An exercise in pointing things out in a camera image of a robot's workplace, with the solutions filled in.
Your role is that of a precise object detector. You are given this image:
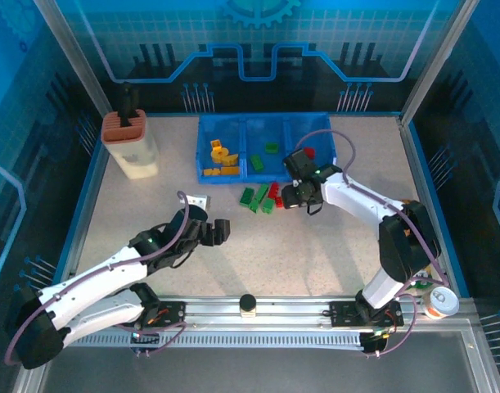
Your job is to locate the blue three-compartment plastic bin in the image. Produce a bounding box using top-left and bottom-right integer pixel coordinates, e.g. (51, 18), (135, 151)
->
(196, 112), (339, 185)

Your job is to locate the black round knob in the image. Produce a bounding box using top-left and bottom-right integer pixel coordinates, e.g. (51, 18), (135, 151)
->
(238, 293), (258, 318)

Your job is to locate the white knife block pink top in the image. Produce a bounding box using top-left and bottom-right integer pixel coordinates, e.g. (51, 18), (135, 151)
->
(101, 108), (160, 180)

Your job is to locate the small electronics board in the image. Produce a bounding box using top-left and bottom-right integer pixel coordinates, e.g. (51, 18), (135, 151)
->
(359, 331), (393, 358)
(129, 327), (161, 358)

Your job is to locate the green snack bag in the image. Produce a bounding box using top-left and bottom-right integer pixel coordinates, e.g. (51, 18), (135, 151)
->
(411, 265), (444, 292)

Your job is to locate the orange drink can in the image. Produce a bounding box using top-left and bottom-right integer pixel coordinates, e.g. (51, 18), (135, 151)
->
(421, 286), (460, 319)

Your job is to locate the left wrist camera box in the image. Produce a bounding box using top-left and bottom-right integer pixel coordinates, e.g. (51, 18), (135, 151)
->
(187, 192), (213, 210)

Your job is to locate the slotted grey cable duct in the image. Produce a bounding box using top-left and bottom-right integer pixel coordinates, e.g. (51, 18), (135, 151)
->
(65, 331), (367, 350)

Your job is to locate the aluminium mounting rail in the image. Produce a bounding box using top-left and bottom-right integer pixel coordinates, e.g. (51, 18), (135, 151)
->
(38, 295), (478, 331)

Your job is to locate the black knife handle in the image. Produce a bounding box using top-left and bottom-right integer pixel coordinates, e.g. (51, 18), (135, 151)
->
(119, 81), (137, 127)

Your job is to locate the aluminium frame post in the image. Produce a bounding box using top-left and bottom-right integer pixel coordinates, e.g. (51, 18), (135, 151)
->
(399, 0), (480, 126)
(31, 0), (114, 120)

